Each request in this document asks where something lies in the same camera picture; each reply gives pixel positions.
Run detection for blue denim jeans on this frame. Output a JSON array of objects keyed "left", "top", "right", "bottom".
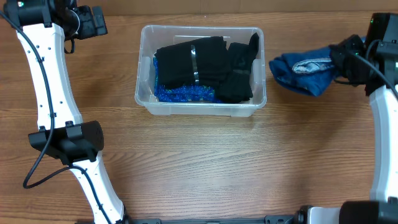
[{"left": 269, "top": 47, "right": 341, "bottom": 96}]

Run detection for black sock with band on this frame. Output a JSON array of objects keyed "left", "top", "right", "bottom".
[{"left": 228, "top": 33, "right": 259, "bottom": 84}]

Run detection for blue green sequin cloth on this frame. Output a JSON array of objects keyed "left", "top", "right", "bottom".
[{"left": 153, "top": 57, "right": 222, "bottom": 103}]

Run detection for black cloth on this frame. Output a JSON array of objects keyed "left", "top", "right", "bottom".
[{"left": 155, "top": 36, "right": 231, "bottom": 88}]

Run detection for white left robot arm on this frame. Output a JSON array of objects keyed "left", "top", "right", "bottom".
[{"left": 1, "top": 0, "right": 131, "bottom": 223}]

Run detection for clear plastic storage bin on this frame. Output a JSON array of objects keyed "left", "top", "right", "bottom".
[{"left": 135, "top": 25, "right": 267, "bottom": 117}]

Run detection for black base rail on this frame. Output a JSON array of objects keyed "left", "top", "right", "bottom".
[{"left": 129, "top": 215, "right": 294, "bottom": 224}]

